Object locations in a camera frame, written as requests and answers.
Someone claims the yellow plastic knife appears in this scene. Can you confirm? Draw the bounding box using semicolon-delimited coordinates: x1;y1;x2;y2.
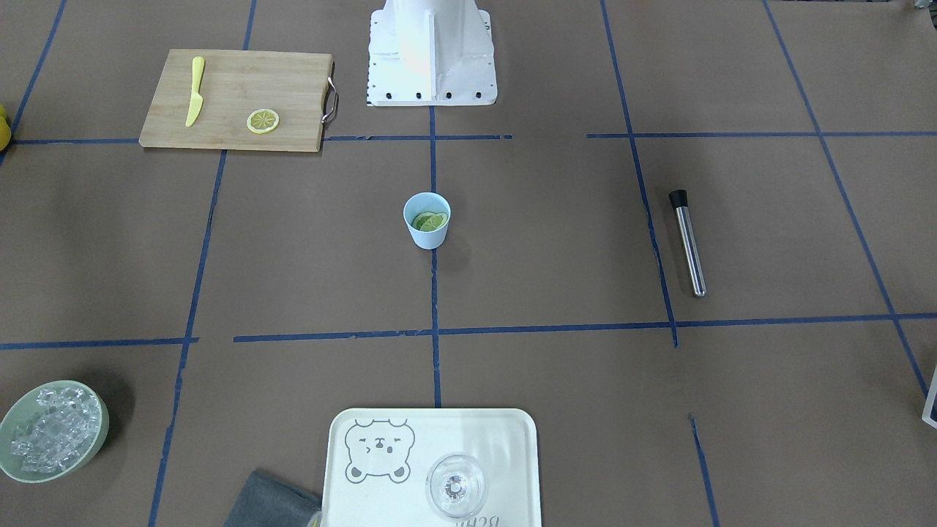
184;56;206;127

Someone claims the white wire cup rack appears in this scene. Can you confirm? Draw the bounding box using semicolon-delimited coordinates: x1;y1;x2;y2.
922;368;937;428

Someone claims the grey folded cloth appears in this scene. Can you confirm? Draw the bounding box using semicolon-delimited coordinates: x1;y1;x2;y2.
224;471;322;526

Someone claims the cream bear serving tray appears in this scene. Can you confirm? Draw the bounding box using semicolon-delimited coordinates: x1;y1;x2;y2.
319;408;542;526

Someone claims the bamboo cutting board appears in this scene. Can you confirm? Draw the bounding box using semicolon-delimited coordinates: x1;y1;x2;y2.
138;49;337;153

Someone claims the light blue plastic cup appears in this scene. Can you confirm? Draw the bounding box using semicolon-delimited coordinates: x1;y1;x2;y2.
403;193;452;250

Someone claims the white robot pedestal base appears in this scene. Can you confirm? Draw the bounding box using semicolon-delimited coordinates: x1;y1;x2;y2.
366;1;499;107

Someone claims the green bowl of ice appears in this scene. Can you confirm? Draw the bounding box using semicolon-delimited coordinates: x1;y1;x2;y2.
1;380;110;484

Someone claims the clear wine glass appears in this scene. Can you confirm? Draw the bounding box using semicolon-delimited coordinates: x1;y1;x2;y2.
425;452;490;520

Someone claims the black capped metal tube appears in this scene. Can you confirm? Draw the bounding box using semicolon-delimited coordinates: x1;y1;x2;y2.
668;189;707;298

